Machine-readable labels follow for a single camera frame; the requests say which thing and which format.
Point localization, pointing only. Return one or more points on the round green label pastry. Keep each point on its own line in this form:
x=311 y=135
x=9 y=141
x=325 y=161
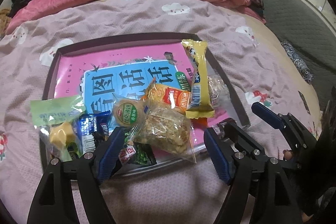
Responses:
x=128 y=112

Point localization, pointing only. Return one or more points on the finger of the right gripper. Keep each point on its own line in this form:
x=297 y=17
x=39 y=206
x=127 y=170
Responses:
x=267 y=115
x=243 y=142

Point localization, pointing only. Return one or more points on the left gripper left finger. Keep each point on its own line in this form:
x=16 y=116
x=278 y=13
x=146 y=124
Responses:
x=53 y=201

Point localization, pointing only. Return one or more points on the grey padded headboard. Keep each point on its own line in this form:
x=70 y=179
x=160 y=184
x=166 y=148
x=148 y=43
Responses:
x=294 y=21

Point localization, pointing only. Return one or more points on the person hand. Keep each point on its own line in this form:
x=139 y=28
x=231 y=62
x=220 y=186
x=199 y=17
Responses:
x=288 y=155

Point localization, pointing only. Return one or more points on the yellow long snack bar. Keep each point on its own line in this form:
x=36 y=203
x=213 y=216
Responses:
x=199 y=103

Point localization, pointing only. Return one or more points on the green label pastry bag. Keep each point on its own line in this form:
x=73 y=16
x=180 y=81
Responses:
x=55 y=119

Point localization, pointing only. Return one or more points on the dark shallow cardboard box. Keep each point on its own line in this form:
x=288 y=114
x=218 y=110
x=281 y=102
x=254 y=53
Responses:
x=125 y=65

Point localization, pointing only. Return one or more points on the clear bag crispy cake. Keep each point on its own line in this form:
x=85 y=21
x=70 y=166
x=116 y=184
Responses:
x=166 y=129

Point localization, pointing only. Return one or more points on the dark colourful clothes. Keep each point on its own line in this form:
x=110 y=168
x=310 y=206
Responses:
x=258 y=7

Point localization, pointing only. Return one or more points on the black green pea snack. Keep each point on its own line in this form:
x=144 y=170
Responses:
x=138 y=154

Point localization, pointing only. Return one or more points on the small dark candy packet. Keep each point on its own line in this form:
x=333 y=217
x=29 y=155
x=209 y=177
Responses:
x=219 y=127

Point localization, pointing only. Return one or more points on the clear nut cake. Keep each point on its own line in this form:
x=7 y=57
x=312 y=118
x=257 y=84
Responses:
x=219 y=92

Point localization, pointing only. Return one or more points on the orange bread packet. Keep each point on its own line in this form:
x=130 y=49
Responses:
x=177 y=99

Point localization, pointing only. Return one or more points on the pink patterned bed sheet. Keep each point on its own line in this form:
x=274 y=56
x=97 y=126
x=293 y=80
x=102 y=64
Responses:
x=247 y=50

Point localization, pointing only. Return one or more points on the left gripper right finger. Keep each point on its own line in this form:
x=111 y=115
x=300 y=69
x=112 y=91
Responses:
x=263 y=178

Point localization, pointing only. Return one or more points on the blue foil snack packet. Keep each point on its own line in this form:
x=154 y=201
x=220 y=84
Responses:
x=92 y=129

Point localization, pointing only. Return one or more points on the brown knitted fabric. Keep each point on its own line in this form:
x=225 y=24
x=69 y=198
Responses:
x=5 y=20

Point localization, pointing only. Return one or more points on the pink and blue book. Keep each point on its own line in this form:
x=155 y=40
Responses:
x=165 y=95

